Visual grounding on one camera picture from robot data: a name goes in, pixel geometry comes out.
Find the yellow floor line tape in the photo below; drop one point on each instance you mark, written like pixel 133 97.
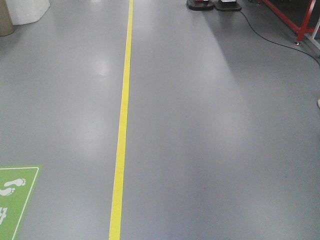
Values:
pixel 119 171

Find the black rubber base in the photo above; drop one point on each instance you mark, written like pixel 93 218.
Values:
pixel 200 5
pixel 227 6

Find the green footprint floor sticker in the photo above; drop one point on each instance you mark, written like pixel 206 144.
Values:
pixel 17 184

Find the white block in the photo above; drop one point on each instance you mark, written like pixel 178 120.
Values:
pixel 27 11

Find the beige cardboard cylinder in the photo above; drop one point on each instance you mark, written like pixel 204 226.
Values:
pixel 6 25

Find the red metal frame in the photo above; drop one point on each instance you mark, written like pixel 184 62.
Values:
pixel 301 16

